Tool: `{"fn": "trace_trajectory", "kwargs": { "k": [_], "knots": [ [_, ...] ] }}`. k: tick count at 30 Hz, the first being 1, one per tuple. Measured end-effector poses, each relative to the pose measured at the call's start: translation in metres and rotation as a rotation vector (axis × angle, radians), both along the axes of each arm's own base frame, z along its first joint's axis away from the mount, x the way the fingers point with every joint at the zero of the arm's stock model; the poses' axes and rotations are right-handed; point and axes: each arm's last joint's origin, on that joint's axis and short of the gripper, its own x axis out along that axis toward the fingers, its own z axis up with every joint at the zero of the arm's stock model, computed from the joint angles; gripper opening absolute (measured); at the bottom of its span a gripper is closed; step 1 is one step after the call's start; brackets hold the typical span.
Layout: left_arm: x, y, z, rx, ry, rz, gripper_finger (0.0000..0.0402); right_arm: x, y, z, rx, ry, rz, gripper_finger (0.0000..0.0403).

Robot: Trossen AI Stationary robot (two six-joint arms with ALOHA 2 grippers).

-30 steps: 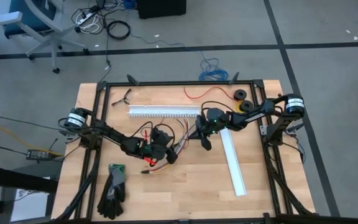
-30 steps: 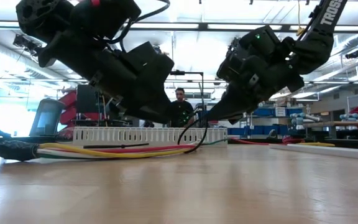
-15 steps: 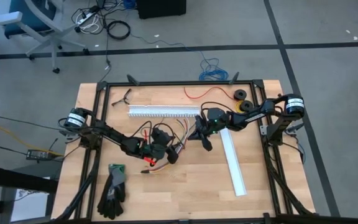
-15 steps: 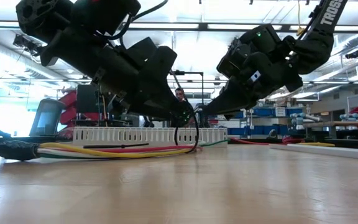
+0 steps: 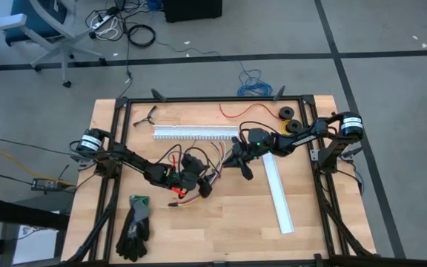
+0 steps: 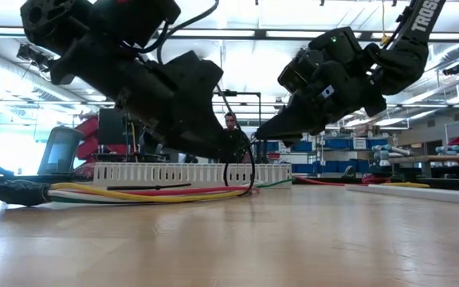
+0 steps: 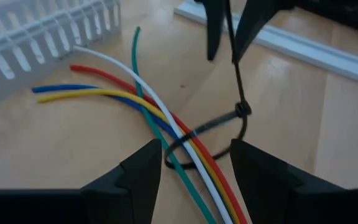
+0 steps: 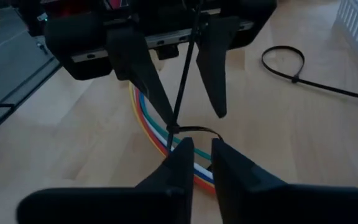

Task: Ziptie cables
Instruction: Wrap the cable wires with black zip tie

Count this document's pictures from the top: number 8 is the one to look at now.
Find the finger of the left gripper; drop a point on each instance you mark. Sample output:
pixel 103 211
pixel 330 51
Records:
pixel 135 62
pixel 217 62

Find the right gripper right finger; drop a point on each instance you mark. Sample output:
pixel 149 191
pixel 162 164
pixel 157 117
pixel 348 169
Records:
pixel 275 205

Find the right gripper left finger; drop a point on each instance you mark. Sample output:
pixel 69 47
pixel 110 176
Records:
pixel 120 205

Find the black zip tie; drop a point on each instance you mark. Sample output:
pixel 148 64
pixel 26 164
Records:
pixel 183 77
pixel 295 79

